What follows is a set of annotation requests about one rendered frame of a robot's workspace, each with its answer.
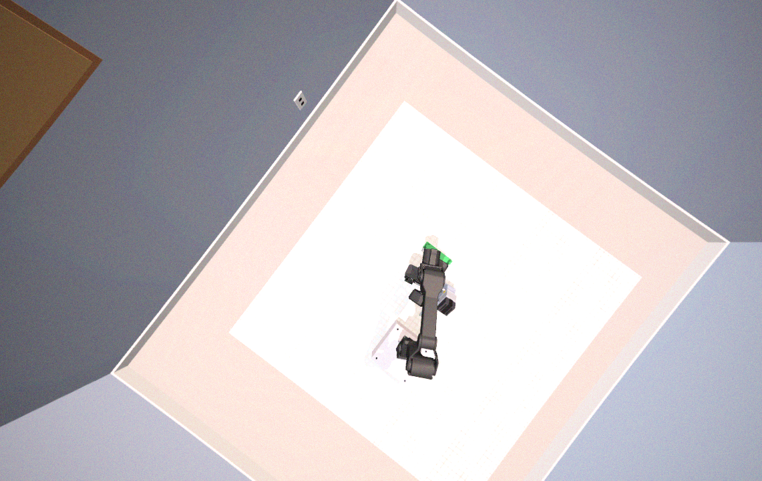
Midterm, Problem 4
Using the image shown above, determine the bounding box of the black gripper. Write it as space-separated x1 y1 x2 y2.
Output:
409 259 448 307

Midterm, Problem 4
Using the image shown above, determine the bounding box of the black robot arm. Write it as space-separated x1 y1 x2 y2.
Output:
396 249 445 380

